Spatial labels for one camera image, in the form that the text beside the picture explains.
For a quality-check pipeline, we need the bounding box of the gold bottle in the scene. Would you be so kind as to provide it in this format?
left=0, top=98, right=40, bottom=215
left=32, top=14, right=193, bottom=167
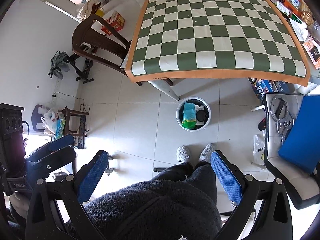
left=301, top=10, right=314, bottom=27

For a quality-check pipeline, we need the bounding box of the white round trash bin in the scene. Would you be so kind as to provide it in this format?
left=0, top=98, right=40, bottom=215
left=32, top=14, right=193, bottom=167
left=176, top=96, right=212, bottom=132

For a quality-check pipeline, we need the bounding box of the white plastic bag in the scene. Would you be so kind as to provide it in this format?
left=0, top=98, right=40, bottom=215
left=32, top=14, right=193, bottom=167
left=290, top=19, right=310, bottom=42
left=41, top=109, right=59, bottom=134

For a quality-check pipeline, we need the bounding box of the white table leg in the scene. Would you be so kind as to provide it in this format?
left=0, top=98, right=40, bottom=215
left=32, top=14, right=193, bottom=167
left=147, top=79, right=180, bottom=102

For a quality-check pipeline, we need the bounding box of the white printed shopping bag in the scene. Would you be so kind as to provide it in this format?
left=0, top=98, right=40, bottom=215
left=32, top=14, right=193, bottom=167
left=252, top=134, right=268, bottom=167

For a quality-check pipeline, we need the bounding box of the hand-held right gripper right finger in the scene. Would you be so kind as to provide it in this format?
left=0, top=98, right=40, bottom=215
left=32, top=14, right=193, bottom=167
left=210, top=150, right=293, bottom=240

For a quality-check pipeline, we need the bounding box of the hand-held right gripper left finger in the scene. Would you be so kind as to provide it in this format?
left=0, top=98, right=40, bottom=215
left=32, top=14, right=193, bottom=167
left=26, top=150, right=109, bottom=240

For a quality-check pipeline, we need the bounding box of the red cardboard box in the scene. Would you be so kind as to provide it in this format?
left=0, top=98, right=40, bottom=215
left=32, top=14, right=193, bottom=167
left=101, top=10, right=125, bottom=35

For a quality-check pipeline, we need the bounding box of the teal tissue box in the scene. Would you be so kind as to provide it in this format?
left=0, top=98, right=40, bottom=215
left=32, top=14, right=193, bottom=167
left=55, top=119, right=67, bottom=140

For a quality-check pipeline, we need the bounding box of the white green flat box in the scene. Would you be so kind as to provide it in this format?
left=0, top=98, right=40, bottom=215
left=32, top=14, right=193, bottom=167
left=276, top=2, right=293, bottom=15

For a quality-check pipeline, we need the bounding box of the black cable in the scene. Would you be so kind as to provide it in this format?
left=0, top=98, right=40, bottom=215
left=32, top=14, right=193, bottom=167
left=52, top=92, right=90, bottom=113

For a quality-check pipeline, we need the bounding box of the black round lid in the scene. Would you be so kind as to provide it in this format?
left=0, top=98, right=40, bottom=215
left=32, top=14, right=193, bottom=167
left=196, top=110, right=208, bottom=123

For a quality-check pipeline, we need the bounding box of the dark wooden chair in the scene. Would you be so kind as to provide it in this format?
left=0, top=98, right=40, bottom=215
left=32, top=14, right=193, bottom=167
left=72, top=14, right=143, bottom=87

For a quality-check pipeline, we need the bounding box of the grey fuzzy slipper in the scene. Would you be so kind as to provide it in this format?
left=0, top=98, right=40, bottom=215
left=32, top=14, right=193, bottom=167
left=199, top=143, right=217, bottom=162
left=176, top=145, right=192, bottom=164

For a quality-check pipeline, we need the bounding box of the black speaker cabinet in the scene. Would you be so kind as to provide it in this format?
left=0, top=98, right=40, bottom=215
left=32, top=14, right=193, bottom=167
left=0, top=103, right=28, bottom=178

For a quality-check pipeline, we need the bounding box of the orange white food bag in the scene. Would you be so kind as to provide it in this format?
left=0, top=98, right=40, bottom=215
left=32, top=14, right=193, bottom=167
left=302, top=36, right=320, bottom=69

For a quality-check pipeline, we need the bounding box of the colourful printed box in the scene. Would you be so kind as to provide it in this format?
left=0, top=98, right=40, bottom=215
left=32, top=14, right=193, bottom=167
left=247, top=77, right=290, bottom=100

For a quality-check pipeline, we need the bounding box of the small wooden stool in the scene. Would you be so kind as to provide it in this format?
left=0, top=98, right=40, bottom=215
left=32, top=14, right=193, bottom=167
left=61, top=106, right=88, bottom=137

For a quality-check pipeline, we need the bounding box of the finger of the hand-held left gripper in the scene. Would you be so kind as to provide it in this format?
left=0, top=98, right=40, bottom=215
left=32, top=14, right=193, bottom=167
left=26, top=147, right=77, bottom=174
left=25, top=134, right=75, bottom=159

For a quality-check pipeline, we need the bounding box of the grey cloth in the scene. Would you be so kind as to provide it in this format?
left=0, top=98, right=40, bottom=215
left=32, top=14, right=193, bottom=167
left=48, top=51, right=71, bottom=79

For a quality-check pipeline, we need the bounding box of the black pedal exerciser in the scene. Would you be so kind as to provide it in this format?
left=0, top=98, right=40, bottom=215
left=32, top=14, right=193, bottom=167
left=64, top=52, right=95, bottom=84

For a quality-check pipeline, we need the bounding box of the green blue snack bag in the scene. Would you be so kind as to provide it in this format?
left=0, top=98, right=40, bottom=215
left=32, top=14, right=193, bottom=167
left=182, top=102, right=198, bottom=129

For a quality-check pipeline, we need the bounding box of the white stuffed bag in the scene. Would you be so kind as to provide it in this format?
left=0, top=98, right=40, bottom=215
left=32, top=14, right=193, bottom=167
left=75, top=0, right=100, bottom=20

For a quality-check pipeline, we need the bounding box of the white padded chair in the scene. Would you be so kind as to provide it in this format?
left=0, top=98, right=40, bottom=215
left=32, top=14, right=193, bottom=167
left=262, top=92, right=320, bottom=210

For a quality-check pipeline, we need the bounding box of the blue cushion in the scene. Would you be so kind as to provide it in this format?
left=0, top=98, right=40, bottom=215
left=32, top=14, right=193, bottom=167
left=278, top=95, right=320, bottom=174

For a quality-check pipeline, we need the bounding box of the green white checkered tablecloth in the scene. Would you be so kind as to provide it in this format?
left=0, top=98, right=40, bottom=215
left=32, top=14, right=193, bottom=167
left=124, top=0, right=311, bottom=87

